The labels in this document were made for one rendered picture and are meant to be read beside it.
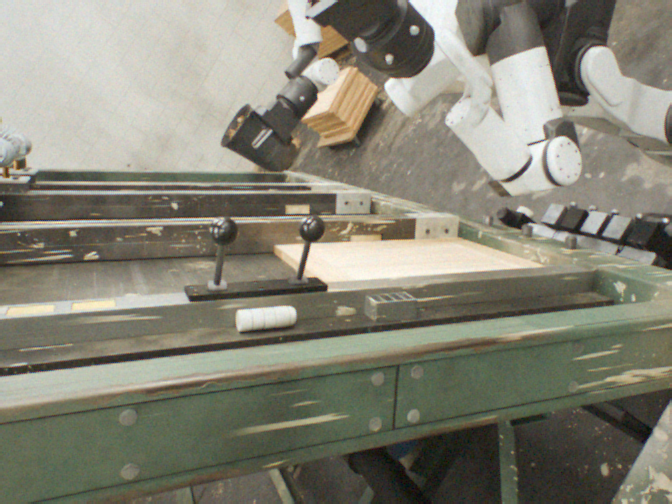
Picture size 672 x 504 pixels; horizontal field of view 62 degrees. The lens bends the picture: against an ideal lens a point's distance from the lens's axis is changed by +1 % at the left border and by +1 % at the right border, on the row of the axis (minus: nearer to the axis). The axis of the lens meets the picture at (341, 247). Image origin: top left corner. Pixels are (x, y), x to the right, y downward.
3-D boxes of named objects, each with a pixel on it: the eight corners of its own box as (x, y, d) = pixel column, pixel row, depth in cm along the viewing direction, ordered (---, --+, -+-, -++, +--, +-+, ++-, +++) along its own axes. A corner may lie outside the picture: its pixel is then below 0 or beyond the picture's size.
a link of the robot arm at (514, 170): (437, 145, 89) (507, 218, 97) (487, 128, 81) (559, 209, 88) (462, 98, 93) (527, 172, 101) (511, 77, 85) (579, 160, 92)
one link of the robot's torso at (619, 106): (662, 103, 154) (541, 36, 134) (728, 101, 138) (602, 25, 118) (642, 157, 156) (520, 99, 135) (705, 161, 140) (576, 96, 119)
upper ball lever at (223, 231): (231, 302, 77) (243, 229, 69) (203, 304, 76) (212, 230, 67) (226, 283, 80) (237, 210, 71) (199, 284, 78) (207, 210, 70)
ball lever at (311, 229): (311, 295, 82) (332, 226, 74) (287, 297, 81) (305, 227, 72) (304, 277, 85) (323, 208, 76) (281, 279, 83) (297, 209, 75)
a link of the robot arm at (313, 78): (302, 110, 150) (327, 80, 153) (320, 107, 141) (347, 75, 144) (273, 78, 145) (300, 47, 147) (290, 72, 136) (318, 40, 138)
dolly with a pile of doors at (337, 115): (389, 94, 455) (353, 63, 436) (362, 148, 444) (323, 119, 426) (351, 108, 508) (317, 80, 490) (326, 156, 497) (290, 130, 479)
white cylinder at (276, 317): (240, 335, 74) (296, 329, 77) (240, 314, 73) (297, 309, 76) (235, 327, 76) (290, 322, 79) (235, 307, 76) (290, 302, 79)
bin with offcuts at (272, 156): (307, 136, 567) (255, 98, 538) (284, 179, 557) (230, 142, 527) (287, 143, 612) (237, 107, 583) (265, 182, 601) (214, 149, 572)
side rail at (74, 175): (284, 196, 272) (285, 173, 269) (27, 197, 228) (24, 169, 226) (279, 194, 279) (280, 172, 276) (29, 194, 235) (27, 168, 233)
